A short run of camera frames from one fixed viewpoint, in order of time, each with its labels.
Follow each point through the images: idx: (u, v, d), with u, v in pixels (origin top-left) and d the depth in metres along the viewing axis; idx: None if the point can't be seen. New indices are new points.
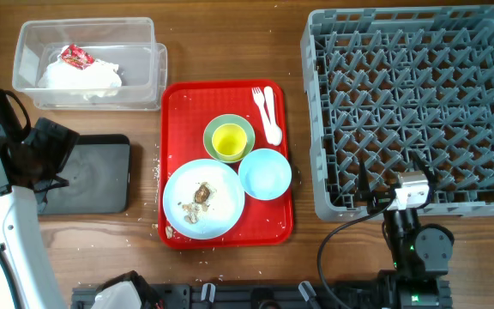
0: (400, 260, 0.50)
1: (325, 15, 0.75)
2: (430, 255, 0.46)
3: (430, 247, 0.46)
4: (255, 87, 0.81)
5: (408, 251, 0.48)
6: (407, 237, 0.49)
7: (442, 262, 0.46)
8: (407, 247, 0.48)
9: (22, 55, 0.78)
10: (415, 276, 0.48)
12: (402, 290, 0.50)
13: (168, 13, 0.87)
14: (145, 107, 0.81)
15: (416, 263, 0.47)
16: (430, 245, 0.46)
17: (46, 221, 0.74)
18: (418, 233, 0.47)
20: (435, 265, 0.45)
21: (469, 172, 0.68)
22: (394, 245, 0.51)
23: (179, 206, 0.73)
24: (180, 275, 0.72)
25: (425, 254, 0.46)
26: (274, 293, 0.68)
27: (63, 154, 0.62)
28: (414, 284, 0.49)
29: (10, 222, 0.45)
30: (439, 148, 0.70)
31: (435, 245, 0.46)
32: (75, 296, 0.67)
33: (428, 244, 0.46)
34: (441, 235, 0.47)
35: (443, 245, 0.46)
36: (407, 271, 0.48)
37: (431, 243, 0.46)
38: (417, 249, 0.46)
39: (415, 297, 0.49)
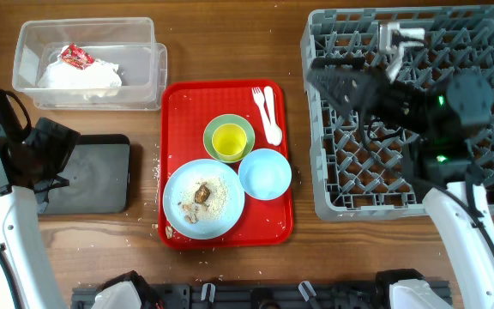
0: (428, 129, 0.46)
1: (325, 15, 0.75)
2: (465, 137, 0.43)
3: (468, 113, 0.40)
4: (255, 87, 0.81)
5: (441, 130, 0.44)
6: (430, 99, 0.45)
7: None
8: (446, 118, 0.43)
9: (22, 55, 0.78)
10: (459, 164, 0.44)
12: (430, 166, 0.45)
13: (168, 13, 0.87)
14: (145, 107, 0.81)
15: (445, 117, 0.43)
16: (463, 93, 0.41)
17: (46, 221, 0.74)
18: (447, 88, 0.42)
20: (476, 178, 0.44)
21: (490, 172, 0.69)
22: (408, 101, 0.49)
23: (179, 206, 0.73)
24: (180, 275, 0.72)
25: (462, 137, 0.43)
26: (274, 293, 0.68)
27: (65, 154, 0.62)
28: (444, 156, 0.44)
29: (10, 223, 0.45)
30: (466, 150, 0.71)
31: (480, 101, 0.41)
32: (75, 296, 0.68)
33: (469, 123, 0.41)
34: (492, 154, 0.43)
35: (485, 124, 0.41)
36: (458, 164, 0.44)
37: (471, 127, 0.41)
38: (448, 99, 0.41)
39: (442, 158, 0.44)
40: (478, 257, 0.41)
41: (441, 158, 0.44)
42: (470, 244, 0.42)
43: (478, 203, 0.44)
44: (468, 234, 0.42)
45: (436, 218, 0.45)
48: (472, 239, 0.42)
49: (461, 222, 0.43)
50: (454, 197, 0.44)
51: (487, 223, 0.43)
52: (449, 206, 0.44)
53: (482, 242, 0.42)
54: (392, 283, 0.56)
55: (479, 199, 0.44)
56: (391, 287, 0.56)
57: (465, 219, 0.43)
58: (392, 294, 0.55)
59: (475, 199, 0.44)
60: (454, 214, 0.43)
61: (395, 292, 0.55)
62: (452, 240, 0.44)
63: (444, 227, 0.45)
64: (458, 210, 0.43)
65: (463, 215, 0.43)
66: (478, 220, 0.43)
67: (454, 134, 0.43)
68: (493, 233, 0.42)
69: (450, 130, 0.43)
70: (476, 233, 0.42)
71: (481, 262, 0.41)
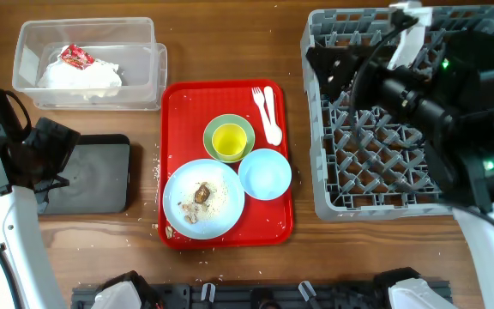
0: (442, 113, 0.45)
1: (325, 15, 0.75)
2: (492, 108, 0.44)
3: (485, 74, 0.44)
4: (255, 87, 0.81)
5: (465, 108, 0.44)
6: (443, 77, 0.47)
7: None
8: (465, 87, 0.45)
9: (22, 55, 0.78)
10: None
12: (472, 169, 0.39)
13: (168, 13, 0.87)
14: (145, 107, 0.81)
15: (461, 86, 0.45)
16: (471, 51, 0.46)
17: (46, 221, 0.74)
18: (453, 52, 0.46)
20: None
21: None
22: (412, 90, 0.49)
23: (179, 206, 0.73)
24: (180, 275, 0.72)
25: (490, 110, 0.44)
26: (274, 293, 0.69)
27: (65, 154, 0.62)
28: (491, 162, 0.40)
29: (10, 222, 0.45)
30: None
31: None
32: (74, 296, 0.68)
33: (490, 81, 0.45)
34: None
35: None
36: None
37: (492, 87, 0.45)
38: (459, 60, 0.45)
39: (490, 164, 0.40)
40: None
41: (487, 163, 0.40)
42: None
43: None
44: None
45: (478, 242, 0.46)
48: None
49: None
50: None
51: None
52: (492, 233, 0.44)
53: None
54: (391, 286, 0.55)
55: None
56: (390, 289, 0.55)
57: None
58: (392, 296, 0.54)
59: None
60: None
61: (394, 294, 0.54)
62: (489, 269, 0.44)
63: (484, 251, 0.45)
64: None
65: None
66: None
67: (480, 107, 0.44)
68: None
69: (471, 102, 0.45)
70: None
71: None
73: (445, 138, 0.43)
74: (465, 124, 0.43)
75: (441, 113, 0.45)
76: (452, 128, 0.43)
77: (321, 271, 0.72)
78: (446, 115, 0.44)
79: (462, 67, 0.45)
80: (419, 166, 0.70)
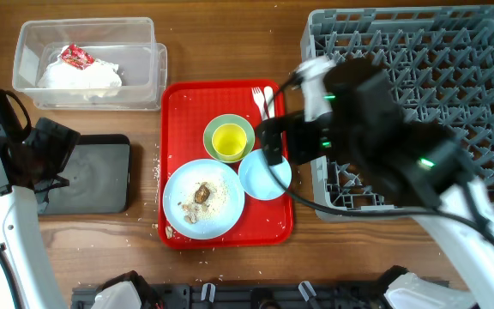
0: (351, 127, 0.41)
1: (325, 15, 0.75)
2: (388, 112, 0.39)
3: (364, 84, 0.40)
4: (255, 87, 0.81)
5: (359, 129, 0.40)
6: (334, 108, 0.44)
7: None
8: (350, 106, 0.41)
9: (22, 55, 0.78)
10: (442, 158, 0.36)
12: (413, 173, 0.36)
13: (168, 13, 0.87)
14: (145, 107, 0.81)
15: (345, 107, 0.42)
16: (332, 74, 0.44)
17: (46, 221, 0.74)
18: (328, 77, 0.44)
20: (472, 176, 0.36)
21: (490, 172, 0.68)
22: (328, 115, 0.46)
23: (179, 206, 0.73)
24: (180, 275, 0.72)
25: (388, 114, 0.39)
26: (274, 293, 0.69)
27: (65, 154, 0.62)
28: (426, 159, 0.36)
29: (10, 222, 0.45)
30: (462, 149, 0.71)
31: (365, 70, 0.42)
32: (74, 296, 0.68)
33: (372, 84, 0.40)
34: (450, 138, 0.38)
35: (387, 83, 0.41)
36: (442, 165, 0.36)
37: (376, 96, 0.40)
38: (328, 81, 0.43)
39: (426, 162, 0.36)
40: (490, 268, 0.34)
41: (424, 161, 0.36)
42: (489, 267, 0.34)
43: (479, 209, 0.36)
44: (485, 254, 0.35)
45: (435, 232, 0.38)
48: (479, 251, 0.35)
49: (465, 236, 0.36)
50: (457, 216, 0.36)
51: None
52: (450, 223, 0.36)
53: None
54: (389, 291, 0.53)
55: (481, 198, 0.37)
56: (388, 294, 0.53)
57: (470, 232, 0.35)
58: (392, 300, 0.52)
59: (478, 202, 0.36)
60: (460, 234, 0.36)
61: (394, 298, 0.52)
62: (459, 257, 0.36)
63: (445, 241, 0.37)
64: (464, 228, 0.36)
65: (471, 233, 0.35)
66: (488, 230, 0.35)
67: (376, 111, 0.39)
68: None
69: (366, 108, 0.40)
70: (489, 247, 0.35)
71: None
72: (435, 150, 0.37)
73: (368, 154, 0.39)
74: (386, 134, 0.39)
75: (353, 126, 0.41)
76: (365, 139, 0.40)
77: (320, 271, 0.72)
78: (353, 129, 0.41)
79: (339, 89, 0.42)
80: None
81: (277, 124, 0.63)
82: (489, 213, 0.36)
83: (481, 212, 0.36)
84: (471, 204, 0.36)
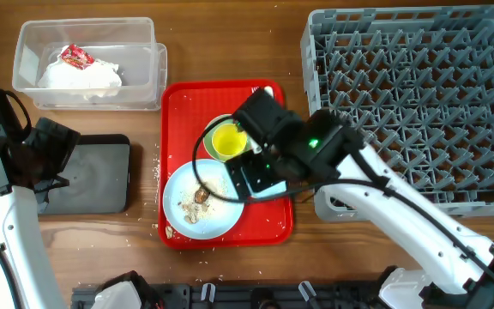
0: (259, 141, 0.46)
1: (325, 15, 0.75)
2: (278, 118, 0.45)
3: (245, 106, 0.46)
4: (255, 87, 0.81)
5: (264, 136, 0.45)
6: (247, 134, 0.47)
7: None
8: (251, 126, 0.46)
9: (21, 55, 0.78)
10: (327, 136, 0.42)
12: (302, 154, 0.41)
13: (168, 13, 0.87)
14: (145, 107, 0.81)
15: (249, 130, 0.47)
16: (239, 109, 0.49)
17: (46, 221, 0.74)
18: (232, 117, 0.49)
20: (359, 142, 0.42)
21: (490, 172, 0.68)
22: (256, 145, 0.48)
23: (179, 206, 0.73)
24: (180, 275, 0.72)
25: (281, 117, 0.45)
26: (274, 293, 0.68)
27: (65, 154, 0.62)
28: (316, 140, 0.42)
29: (9, 222, 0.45)
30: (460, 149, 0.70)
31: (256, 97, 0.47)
32: (75, 296, 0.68)
33: (251, 102, 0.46)
34: (327, 116, 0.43)
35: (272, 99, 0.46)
36: (326, 143, 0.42)
37: (265, 109, 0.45)
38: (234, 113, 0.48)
39: (314, 142, 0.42)
40: (407, 225, 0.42)
41: (313, 142, 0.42)
42: (400, 221, 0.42)
43: (376, 169, 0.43)
44: (392, 209, 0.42)
45: (352, 202, 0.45)
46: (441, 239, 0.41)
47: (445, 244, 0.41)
48: (391, 210, 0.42)
49: (375, 199, 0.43)
50: (354, 180, 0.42)
51: (394, 182, 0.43)
52: (354, 188, 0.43)
53: (406, 210, 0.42)
54: (382, 291, 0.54)
55: (374, 162, 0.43)
56: (382, 294, 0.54)
57: (374, 193, 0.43)
58: (388, 299, 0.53)
59: (373, 166, 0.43)
60: (363, 195, 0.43)
61: (389, 296, 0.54)
62: (382, 220, 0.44)
63: (364, 209, 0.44)
64: (366, 190, 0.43)
65: (373, 192, 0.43)
66: (386, 185, 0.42)
67: (273, 118, 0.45)
68: (406, 192, 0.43)
69: (262, 121, 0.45)
70: (393, 201, 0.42)
71: (416, 228, 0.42)
72: (320, 129, 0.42)
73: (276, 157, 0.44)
74: (281, 136, 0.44)
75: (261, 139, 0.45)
76: (273, 141, 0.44)
77: (321, 271, 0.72)
78: (260, 139, 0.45)
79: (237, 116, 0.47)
80: (419, 166, 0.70)
81: (247, 154, 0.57)
82: (384, 170, 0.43)
83: (380, 170, 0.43)
84: (366, 170, 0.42)
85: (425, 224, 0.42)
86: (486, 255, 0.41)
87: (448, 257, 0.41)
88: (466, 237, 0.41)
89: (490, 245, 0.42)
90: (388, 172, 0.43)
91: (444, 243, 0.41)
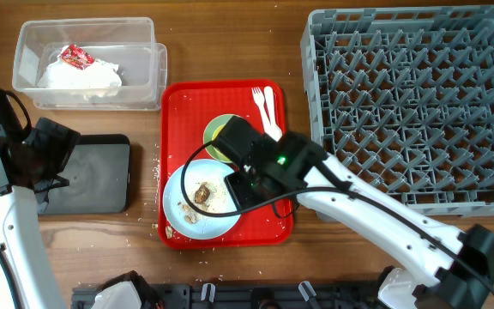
0: (238, 164, 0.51)
1: (325, 15, 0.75)
2: (252, 140, 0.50)
3: (222, 134, 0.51)
4: (255, 87, 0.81)
5: (243, 158, 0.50)
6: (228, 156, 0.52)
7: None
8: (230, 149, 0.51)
9: (21, 55, 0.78)
10: (294, 152, 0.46)
12: (273, 172, 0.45)
13: (168, 13, 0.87)
14: (145, 107, 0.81)
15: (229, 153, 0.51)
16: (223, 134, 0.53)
17: (46, 221, 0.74)
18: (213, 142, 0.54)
20: (322, 154, 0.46)
21: (490, 172, 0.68)
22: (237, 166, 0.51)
23: (179, 206, 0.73)
24: (180, 275, 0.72)
25: (255, 138, 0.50)
26: (274, 293, 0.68)
27: (66, 154, 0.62)
28: (283, 157, 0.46)
29: (10, 222, 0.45)
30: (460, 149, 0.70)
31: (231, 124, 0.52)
32: (75, 296, 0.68)
33: (227, 130, 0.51)
34: (292, 135, 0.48)
35: (245, 124, 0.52)
36: (293, 158, 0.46)
37: (240, 133, 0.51)
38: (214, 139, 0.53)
39: (281, 159, 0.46)
40: (374, 222, 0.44)
41: (282, 160, 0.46)
42: (367, 221, 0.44)
43: (340, 175, 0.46)
44: (358, 210, 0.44)
45: (321, 208, 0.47)
46: (407, 233, 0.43)
47: (412, 237, 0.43)
48: (357, 211, 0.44)
49: (340, 202, 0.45)
50: (320, 187, 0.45)
51: (358, 185, 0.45)
52: (323, 194, 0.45)
53: (370, 209, 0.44)
54: (380, 293, 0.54)
55: (337, 170, 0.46)
56: (381, 296, 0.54)
57: (340, 196, 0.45)
58: (387, 300, 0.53)
59: (337, 172, 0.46)
60: (329, 200, 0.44)
61: (388, 297, 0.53)
62: (351, 222, 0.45)
63: (334, 213, 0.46)
64: (332, 195, 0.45)
65: (339, 196, 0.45)
66: (350, 190, 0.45)
67: (249, 142, 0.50)
68: (370, 192, 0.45)
69: (238, 147, 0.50)
70: (358, 203, 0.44)
71: (383, 226, 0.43)
72: (287, 148, 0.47)
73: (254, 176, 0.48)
74: (255, 156, 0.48)
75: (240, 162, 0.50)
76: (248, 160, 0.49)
77: (320, 271, 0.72)
78: (240, 162, 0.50)
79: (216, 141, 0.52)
80: (419, 166, 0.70)
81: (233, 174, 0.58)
82: (348, 176, 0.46)
83: (343, 177, 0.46)
84: (331, 177, 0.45)
85: (392, 221, 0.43)
86: (454, 243, 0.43)
87: (416, 249, 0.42)
88: (431, 228, 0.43)
89: (458, 233, 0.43)
90: (352, 177, 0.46)
91: (412, 236, 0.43)
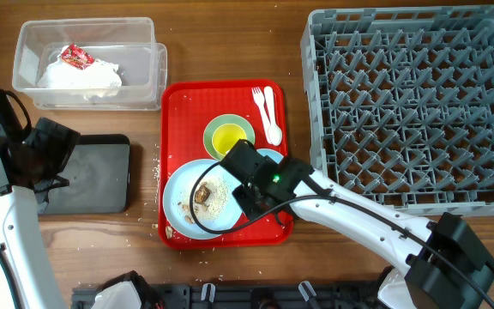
0: (243, 181, 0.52)
1: (325, 15, 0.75)
2: (256, 160, 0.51)
3: (230, 154, 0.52)
4: (255, 87, 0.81)
5: (248, 178, 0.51)
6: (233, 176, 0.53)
7: (474, 241, 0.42)
8: (237, 170, 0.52)
9: (21, 55, 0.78)
10: (289, 172, 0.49)
12: (274, 190, 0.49)
13: (168, 13, 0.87)
14: (145, 107, 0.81)
15: (234, 172, 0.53)
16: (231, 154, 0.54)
17: (46, 221, 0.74)
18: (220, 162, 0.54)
20: (310, 169, 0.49)
21: (490, 172, 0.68)
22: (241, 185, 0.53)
23: (179, 206, 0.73)
24: (180, 275, 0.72)
25: (258, 160, 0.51)
26: (274, 293, 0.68)
27: (66, 154, 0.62)
28: (277, 175, 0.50)
29: (10, 223, 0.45)
30: (460, 149, 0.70)
31: (239, 148, 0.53)
32: (74, 296, 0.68)
33: (235, 153, 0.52)
34: (289, 158, 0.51)
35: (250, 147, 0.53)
36: (289, 177, 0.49)
37: (246, 156, 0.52)
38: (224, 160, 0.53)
39: (277, 178, 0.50)
40: (351, 221, 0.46)
41: (278, 178, 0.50)
42: (344, 221, 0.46)
43: (322, 184, 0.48)
44: (337, 212, 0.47)
45: (309, 215, 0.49)
46: (381, 227, 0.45)
47: (385, 229, 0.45)
48: (336, 212, 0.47)
49: (322, 207, 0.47)
50: (304, 195, 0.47)
51: (337, 190, 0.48)
52: (309, 202, 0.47)
53: (347, 209, 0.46)
54: (380, 293, 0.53)
55: (321, 180, 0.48)
56: (381, 296, 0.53)
57: (322, 202, 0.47)
58: (388, 300, 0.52)
59: (319, 183, 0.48)
60: (313, 206, 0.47)
61: (388, 297, 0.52)
62: (334, 225, 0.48)
63: (318, 218, 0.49)
64: (316, 202, 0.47)
65: (322, 202, 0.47)
66: (331, 195, 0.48)
67: (253, 164, 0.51)
68: (346, 195, 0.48)
69: (243, 166, 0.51)
70: (337, 205, 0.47)
71: (360, 224, 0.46)
72: (286, 170, 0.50)
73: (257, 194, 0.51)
74: (259, 176, 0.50)
75: (244, 180, 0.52)
76: (253, 180, 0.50)
77: (320, 272, 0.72)
78: (244, 181, 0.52)
79: (225, 160, 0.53)
80: (419, 166, 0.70)
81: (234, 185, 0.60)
82: (328, 184, 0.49)
83: (325, 184, 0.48)
84: (315, 185, 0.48)
85: (366, 219, 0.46)
86: (424, 231, 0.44)
87: (388, 240, 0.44)
88: (402, 220, 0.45)
89: (429, 223, 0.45)
90: (333, 185, 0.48)
91: (385, 229, 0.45)
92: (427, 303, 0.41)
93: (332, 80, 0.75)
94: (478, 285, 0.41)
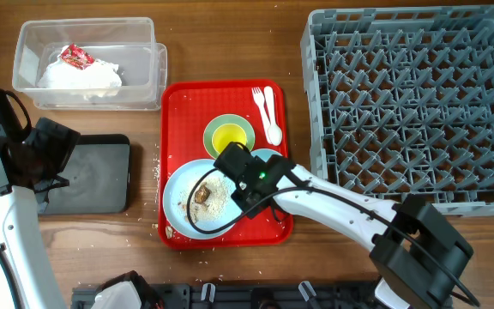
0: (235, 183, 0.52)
1: (325, 15, 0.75)
2: (245, 160, 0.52)
3: (221, 155, 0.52)
4: (255, 87, 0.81)
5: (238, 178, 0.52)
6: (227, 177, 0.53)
7: (440, 221, 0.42)
8: (230, 171, 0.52)
9: (22, 56, 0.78)
10: (274, 168, 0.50)
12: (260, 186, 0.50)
13: (168, 13, 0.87)
14: (145, 107, 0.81)
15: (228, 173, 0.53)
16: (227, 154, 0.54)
17: (46, 221, 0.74)
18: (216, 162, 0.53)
20: (292, 164, 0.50)
21: (490, 172, 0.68)
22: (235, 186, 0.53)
23: (178, 206, 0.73)
24: (180, 275, 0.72)
25: (247, 160, 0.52)
26: (274, 293, 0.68)
27: (67, 154, 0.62)
28: (263, 172, 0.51)
29: (10, 222, 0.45)
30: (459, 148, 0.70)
31: (233, 148, 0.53)
32: (75, 296, 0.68)
33: (227, 154, 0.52)
34: (275, 156, 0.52)
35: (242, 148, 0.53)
36: (274, 173, 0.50)
37: (237, 157, 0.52)
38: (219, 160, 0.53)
39: (262, 175, 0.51)
40: (326, 209, 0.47)
41: (264, 175, 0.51)
42: (319, 208, 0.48)
43: (301, 176, 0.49)
44: (313, 201, 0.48)
45: (290, 208, 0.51)
46: (352, 211, 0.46)
47: (357, 214, 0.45)
48: (312, 201, 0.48)
49: (301, 197, 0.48)
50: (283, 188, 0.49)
51: (315, 181, 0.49)
52: (291, 195, 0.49)
53: (322, 197, 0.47)
54: (376, 291, 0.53)
55: (302, 174, 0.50)
56: (377, 293, 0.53)
57: (298, 193, 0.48)
58: (384, 298, 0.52)
59: (299, 176, 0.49)
60: (292, 197, 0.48)
61: (383, 295, 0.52)
62: (311, 214, 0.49)
63: (298, 209, 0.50)
64: (295, 193, 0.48)
65: (301, 194, 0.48)
66: (309, 185, 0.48)
67: (243, 164, 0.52)
68: (323, 185, 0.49)
69: (234, 167, 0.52)
70: (314, 195, 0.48)
71: (334, 211, 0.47)
72: (272, 167, 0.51)
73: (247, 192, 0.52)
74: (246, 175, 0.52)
75: (236, 181, 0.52)
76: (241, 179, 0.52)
77: (320, 271, 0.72)
78: (236, 182, 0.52)
79: (220, 162, 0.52)
80: (419, 166, 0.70)
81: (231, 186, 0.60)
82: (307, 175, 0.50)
83: (304, 177, 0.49)
84: (296, 178, 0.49)
85: (340, 206, 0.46)
86: (389, 212, 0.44)
87: (358, 223, 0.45)
88: (371, 203, 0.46)
89: (394, 204, 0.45)
90: (311, 178, 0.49)
91: (355, 213, 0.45)
92: (394, 282, 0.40)
93: (332, 80, 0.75)
94: (448, 265, 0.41)
